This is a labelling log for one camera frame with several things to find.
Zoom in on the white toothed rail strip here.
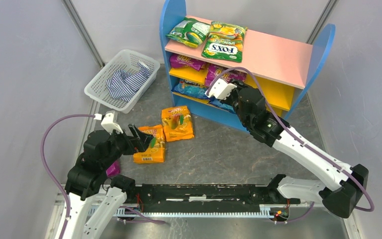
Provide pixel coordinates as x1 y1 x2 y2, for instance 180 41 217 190
87 206 286 219

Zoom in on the white plastic basket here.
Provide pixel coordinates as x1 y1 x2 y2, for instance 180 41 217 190
84 49 160 114

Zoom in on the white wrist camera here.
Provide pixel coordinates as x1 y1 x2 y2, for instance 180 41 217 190
94 110 123 134
205 78 237 100

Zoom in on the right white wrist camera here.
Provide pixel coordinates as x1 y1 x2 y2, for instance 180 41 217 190
205 78 237 100

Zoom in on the orange mango candy bag front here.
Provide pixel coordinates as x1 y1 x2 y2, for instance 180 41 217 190
133 124 166 164

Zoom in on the purple candy bag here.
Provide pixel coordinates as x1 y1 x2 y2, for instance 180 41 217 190
169 53 207 71
204 64 247 87
105 160 121 178

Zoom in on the blue striped cloth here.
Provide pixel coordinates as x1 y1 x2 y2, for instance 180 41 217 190
106 61 151 102

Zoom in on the blue candy bag left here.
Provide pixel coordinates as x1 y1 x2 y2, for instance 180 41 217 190
172 80 209 100

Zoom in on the blue candy bag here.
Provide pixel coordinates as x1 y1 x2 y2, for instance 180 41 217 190
208 98 235 114
172 80 209 100

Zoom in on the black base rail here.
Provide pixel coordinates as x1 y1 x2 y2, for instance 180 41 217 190
122 184 301 215

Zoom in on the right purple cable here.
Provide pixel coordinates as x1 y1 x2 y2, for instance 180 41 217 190
205 67 375 213

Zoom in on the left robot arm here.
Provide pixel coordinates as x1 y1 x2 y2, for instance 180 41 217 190
58 123 154 239

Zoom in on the green Fox's candy bag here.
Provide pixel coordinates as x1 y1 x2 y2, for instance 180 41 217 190
201 21 248 63

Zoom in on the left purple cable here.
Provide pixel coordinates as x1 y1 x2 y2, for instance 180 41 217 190
40 114 96 239

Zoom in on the blue pink yellow shelf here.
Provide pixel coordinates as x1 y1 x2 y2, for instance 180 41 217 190
159 0 336 119

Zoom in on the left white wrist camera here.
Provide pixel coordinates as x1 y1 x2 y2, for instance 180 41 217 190
94 110 123 134

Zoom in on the blue candy bag right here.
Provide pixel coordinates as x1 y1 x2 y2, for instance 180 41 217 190
208 98 235 114

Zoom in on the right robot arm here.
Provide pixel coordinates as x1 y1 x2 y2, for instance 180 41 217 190
210 79 369 219

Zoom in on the purple cable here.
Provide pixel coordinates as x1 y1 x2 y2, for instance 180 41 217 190
205 67 375 213
40 114 96 239

